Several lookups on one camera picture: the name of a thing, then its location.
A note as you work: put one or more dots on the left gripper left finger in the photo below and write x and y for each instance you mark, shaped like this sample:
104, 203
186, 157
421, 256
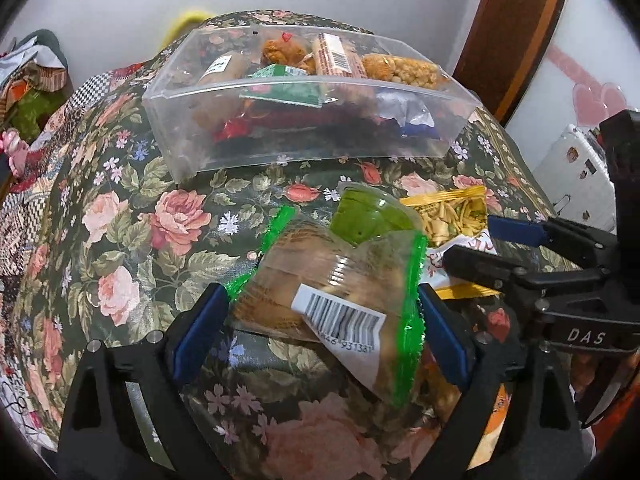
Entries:
192, 334

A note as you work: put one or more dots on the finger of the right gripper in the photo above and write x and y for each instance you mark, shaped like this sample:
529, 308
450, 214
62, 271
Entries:
571, 240
503, 275

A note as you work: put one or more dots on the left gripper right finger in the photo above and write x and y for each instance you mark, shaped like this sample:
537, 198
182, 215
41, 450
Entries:
448, 336

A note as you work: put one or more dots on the yellow snack mix packet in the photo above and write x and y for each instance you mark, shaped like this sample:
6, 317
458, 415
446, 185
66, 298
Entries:
451, 219

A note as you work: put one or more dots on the green edged clear cookie bag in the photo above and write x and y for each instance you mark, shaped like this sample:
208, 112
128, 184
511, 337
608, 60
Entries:
359, 301

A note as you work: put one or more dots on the orange label rice cracker pack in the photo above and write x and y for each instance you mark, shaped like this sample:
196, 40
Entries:
493, 429

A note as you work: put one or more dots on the beige biscuit brick package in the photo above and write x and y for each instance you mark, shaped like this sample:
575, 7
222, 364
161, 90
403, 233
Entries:
334, 56

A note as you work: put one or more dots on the floral green bedspread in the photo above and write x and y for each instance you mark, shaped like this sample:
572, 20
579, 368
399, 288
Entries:
108, 248

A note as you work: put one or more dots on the green jelly cup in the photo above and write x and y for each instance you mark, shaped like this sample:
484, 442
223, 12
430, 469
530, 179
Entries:
364, 212

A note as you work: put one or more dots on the blue silver snack packet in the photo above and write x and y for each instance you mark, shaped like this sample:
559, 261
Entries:
407, 112

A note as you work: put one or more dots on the red snack packet in bin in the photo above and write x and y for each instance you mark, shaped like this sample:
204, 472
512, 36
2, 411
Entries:
246, 126

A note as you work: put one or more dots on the clear plastic storage bin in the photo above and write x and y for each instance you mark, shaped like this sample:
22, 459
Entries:
219, 73

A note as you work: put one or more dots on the golden puffed rice cake pack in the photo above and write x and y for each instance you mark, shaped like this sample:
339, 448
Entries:
400, 70

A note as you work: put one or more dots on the pink plush toy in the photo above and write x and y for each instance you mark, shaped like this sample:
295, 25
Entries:
16, 149

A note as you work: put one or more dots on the pile of clothes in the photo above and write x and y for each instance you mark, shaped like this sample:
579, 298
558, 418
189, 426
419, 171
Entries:
35, 83

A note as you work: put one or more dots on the yellow plush object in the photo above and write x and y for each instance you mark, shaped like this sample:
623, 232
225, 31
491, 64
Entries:
185, 22

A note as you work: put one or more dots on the wooden door frame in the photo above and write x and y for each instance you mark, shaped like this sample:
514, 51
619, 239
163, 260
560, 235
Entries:
506, 43

